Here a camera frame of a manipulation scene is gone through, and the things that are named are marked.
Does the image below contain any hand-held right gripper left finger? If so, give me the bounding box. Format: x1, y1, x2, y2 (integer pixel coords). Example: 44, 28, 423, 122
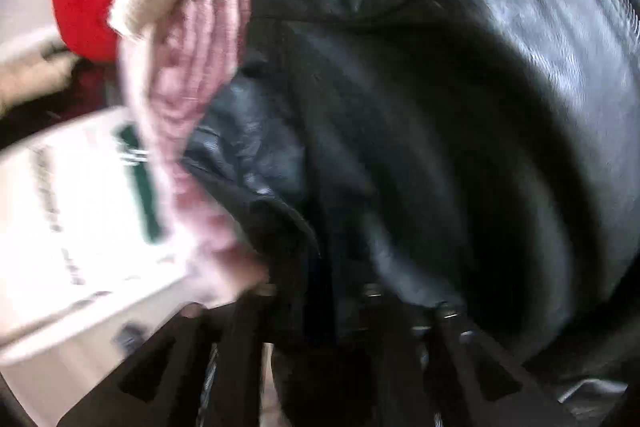
56, 284, 279, 427

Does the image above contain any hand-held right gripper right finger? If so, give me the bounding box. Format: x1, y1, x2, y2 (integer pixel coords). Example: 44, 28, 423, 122
362, 284, 578, 427

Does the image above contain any black leather jacket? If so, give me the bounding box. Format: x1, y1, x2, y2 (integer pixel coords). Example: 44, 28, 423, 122
181, 0, 640, 427

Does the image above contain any white box with green print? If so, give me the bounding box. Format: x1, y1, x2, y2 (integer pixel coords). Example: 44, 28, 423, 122
0, 104, 223, 427

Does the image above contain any pink floral plush blanket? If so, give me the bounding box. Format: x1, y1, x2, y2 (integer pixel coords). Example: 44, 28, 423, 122
116, 0, 301, 310

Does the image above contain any beige furry cloth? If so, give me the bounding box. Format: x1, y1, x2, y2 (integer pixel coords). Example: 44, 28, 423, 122
0, 49, 81, 118

